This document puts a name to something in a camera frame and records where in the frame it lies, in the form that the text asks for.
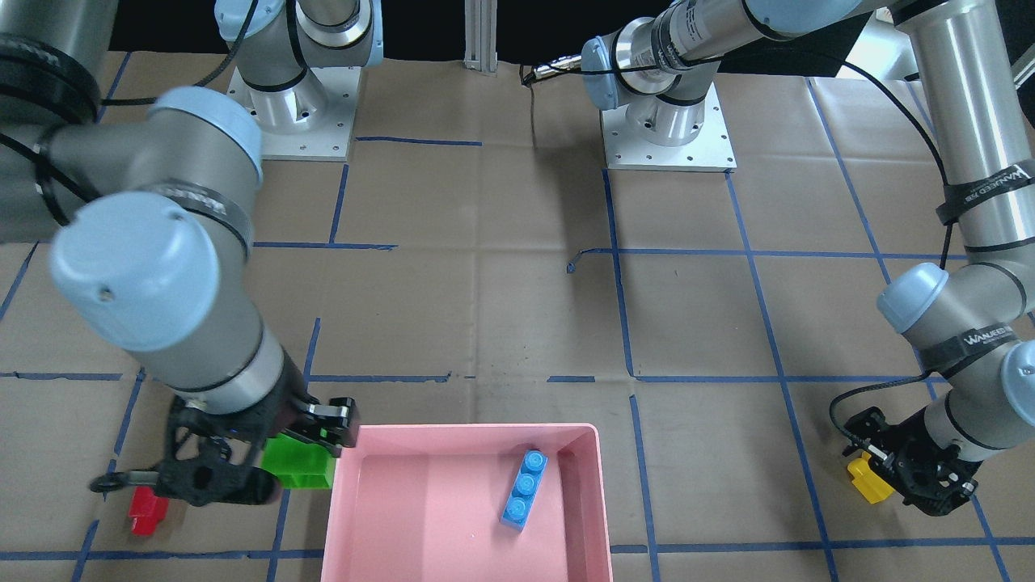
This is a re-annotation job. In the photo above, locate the green toy block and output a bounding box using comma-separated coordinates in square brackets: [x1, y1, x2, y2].
[260, 434, 336, 490]

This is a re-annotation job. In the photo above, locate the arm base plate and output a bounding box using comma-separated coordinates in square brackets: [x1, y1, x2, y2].
[228, 67, 364, 162]
[600, 84, 738, 173]

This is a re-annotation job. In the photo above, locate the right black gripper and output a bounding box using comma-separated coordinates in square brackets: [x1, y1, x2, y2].
[153, 355, 358, 506]

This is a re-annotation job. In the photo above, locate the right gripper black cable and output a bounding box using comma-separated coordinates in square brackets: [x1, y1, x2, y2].
[89, 470, 161, 494]

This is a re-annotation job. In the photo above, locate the red toy block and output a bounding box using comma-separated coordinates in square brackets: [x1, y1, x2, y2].
[127, 486, 171, 537]

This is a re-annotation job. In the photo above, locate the aluminium frame post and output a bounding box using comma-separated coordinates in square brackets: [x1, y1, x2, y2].
[463, 0, 498, 77]

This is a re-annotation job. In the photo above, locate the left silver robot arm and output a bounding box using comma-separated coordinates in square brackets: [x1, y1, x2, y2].
[522, 1, 1034, 517]

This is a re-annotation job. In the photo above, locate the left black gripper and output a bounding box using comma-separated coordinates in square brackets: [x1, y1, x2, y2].
[842, 408, 982, 517]

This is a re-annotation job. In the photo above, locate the yellow toy block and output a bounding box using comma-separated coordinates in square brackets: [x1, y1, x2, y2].
[846, 452, 896, 504]

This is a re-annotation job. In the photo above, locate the pink plastic box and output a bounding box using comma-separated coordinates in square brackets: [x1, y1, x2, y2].
[321, 424, 613, 581]

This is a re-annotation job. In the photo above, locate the blue toy block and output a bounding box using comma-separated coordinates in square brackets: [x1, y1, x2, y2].
[500, 449, 548, 531]

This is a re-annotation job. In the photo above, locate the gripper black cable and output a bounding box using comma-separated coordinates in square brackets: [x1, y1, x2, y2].
[828, 48, 963, 441]
[89, 470, 161, 494]

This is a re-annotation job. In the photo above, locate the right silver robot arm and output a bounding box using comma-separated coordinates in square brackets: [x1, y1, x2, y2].
[2, 1, 383, 506]

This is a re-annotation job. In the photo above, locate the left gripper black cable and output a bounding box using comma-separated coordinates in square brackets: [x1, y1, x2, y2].
[828, 48, 963, 441]

